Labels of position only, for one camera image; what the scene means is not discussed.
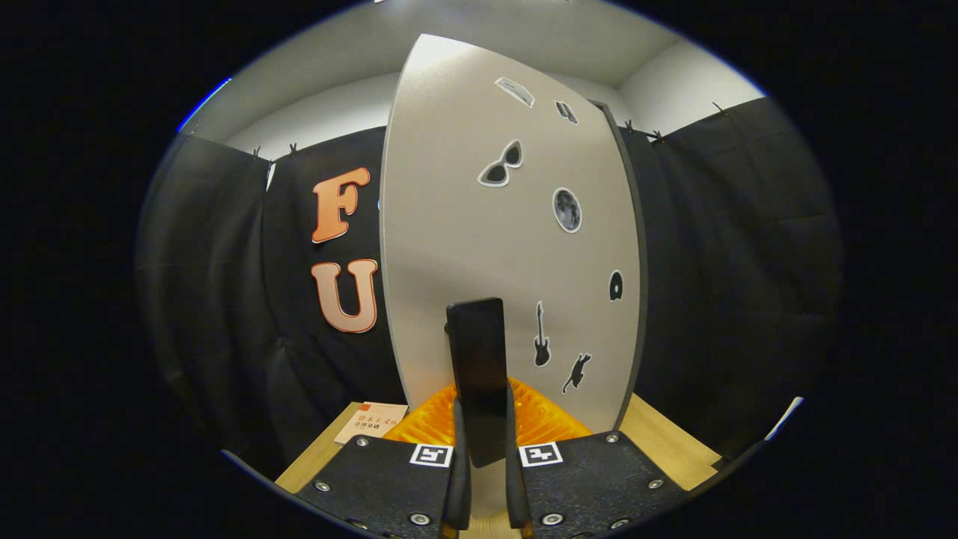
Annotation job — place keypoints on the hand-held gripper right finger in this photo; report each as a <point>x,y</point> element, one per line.
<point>515,494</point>

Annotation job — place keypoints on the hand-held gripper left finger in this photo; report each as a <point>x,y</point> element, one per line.
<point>458,494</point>

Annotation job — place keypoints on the beige shoe cabinet door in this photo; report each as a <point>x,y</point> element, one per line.
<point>449,224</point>

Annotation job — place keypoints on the cream book with orange corner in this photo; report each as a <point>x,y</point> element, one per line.
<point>370,423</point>

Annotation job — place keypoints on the black backdrop cloth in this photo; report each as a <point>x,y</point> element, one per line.
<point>711,262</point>

